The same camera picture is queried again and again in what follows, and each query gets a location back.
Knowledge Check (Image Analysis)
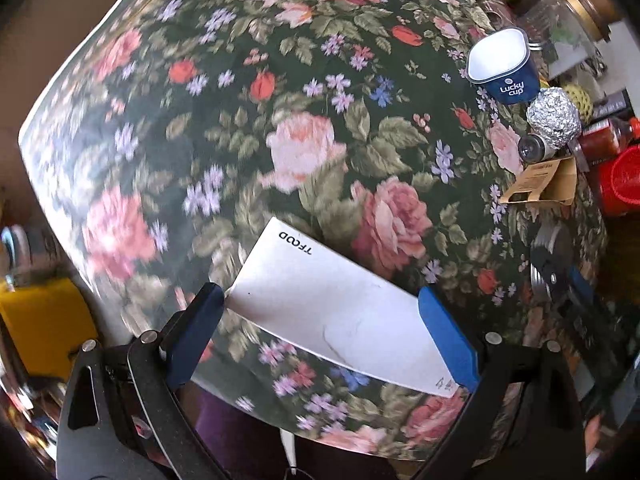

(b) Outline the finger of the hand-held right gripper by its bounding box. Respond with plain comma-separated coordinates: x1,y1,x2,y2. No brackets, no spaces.
529,222,608,331

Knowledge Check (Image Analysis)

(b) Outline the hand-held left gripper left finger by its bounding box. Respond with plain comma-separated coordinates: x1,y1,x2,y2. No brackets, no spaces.
56,282,231,480

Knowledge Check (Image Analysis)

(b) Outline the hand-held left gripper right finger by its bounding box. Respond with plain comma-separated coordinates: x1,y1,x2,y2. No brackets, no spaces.
415,286,587,480

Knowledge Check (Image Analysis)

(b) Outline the brown cardboard tag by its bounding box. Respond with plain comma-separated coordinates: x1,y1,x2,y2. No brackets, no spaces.
499,156,577,207

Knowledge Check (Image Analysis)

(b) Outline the red thermos flask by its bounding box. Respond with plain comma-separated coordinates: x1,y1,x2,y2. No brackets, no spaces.
595,147,640,217

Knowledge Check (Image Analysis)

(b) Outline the purple cloth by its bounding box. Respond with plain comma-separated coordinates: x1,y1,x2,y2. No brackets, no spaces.
192,390,301,480

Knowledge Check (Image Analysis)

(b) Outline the small glass shaker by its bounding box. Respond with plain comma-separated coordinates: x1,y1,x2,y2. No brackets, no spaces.
517,132,556,163

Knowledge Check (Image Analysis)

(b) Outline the red sauce bottle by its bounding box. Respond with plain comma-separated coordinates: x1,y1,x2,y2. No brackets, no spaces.
570,117,640,163

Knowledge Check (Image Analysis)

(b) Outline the yellow box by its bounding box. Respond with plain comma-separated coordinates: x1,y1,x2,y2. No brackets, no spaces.
0,277,98,378

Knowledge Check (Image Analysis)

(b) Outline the aluminium foil ball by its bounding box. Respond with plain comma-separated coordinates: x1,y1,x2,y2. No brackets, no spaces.
526,86,582,148

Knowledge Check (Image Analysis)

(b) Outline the yellow knobbly fruit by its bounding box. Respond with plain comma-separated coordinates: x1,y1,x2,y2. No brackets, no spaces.
562,85,595,123

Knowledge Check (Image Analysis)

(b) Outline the blue paper cup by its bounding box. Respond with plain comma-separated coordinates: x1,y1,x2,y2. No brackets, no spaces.
466,26,541,106

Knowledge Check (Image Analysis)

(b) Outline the floral tablecloth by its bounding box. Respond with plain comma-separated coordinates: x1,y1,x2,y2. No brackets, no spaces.
17,0,608,461

